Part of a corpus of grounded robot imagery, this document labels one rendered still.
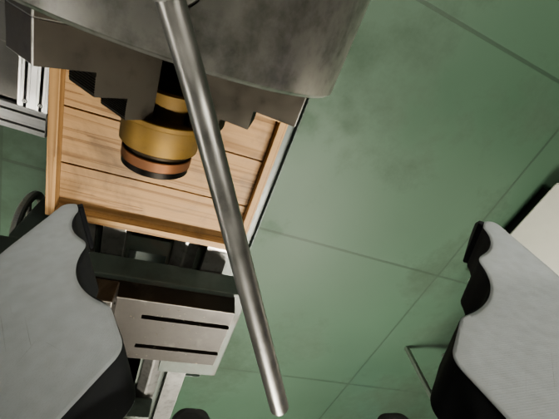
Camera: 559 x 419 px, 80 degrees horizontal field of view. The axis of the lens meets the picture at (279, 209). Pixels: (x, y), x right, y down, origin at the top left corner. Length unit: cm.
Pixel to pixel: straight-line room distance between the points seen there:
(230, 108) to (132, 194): 37
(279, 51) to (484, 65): 164
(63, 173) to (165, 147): 35
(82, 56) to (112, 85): 3
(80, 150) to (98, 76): 35
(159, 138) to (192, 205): 32
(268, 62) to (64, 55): 15
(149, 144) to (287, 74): 17
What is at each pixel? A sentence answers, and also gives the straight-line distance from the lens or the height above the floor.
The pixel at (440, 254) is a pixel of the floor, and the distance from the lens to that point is 230.
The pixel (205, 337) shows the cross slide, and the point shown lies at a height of 97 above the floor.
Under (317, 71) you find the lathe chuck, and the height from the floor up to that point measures 119.
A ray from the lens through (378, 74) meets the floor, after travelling 161.
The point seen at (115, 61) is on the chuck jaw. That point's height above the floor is 115.
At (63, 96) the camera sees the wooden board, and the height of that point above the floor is 89.
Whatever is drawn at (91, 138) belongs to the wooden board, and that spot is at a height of 88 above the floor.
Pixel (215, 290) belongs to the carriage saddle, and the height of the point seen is 92.
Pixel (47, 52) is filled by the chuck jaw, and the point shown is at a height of 119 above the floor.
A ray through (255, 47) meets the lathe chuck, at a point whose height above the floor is 123.
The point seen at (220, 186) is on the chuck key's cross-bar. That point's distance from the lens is 16.
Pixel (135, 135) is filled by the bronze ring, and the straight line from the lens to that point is 37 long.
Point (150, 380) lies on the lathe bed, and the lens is 113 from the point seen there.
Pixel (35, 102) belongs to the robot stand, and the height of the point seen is 23.
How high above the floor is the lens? 146
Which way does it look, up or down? 57 degrees down
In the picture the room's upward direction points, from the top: 166 degrees clockwise
